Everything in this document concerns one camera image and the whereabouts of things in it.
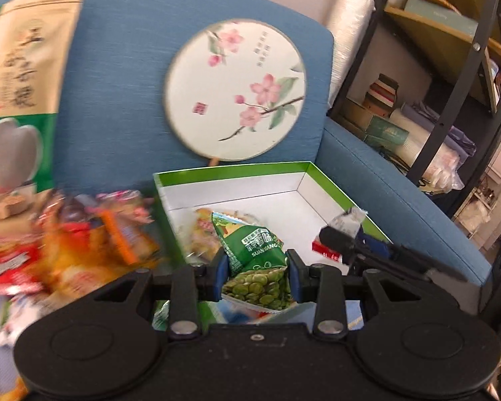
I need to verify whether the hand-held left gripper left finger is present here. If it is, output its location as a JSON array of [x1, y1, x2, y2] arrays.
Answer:
[[93, 251, 228, 340]]

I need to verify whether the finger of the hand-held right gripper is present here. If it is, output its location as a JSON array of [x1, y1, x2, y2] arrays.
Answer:
[[319, 226, 396, 256], [346, 254, 406, 277]]

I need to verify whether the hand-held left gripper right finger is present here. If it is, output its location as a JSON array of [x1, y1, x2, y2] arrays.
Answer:
[[286, 250, 427, 339]]

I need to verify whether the green pea snack packet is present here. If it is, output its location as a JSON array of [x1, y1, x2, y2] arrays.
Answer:
[[211, 212, 294, 314]]

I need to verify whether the red and white snack packet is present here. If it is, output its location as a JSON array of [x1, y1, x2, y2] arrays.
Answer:
[[312, 207, 369, 265]]

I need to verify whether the green cardboard box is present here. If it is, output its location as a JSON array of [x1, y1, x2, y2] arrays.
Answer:
[[152, 161, 395, 335]]

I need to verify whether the pile of colourful snack packets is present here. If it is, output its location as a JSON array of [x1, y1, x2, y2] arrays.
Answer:
[[0, 190, 172, 347]]

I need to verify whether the pale yellow snack packet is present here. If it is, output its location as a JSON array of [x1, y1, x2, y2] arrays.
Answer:
[[181, 207, 262, 262]]

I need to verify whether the green tissue box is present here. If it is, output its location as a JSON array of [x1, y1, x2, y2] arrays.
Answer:
[[364, 115, 410, 148]]

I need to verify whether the stack of white plastic cups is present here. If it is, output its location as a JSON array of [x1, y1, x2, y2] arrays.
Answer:
[[390, 109, 461, 178]]

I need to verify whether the brown cardboard box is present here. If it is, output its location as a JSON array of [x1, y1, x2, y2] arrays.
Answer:
[[341, 98, 378, 136]]

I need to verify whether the round floral hand fan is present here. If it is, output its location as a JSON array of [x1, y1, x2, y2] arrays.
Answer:
[[164, 19, 307, 168]]

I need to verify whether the black metal shelf rack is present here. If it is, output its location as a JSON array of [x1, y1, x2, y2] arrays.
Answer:
[[330, 0, 501, 218]]

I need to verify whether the clear plastic film roll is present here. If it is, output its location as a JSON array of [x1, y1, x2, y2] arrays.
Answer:
[[325, 0, 376, 109]]

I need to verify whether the blue fabric sofa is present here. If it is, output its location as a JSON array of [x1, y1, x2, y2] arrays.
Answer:
[[0, 0, 494, 401]]

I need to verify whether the teal flat box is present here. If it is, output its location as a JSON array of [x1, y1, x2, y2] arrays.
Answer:
[[404, 0, 479, 37]]

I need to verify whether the large beige snack bag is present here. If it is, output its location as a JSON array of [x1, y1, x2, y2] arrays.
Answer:
[[0, 0, 86, 235]]

